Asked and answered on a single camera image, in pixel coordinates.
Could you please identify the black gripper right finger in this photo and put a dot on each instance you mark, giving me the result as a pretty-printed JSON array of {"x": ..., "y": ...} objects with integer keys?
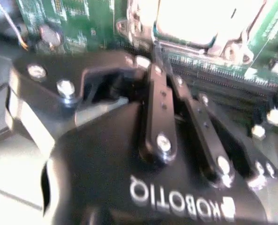
[{"x": 207, "y": 136}]

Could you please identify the CPU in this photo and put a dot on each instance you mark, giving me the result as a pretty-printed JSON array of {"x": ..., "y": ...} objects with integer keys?
[{"x": 200, "y": 18}]

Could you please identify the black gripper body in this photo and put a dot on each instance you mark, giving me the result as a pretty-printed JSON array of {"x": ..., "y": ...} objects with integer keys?
[{"x": 129, "y": 199}]

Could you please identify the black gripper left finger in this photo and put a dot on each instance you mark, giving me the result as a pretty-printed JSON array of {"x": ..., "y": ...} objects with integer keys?
[{"x": 160, "y": 112}]

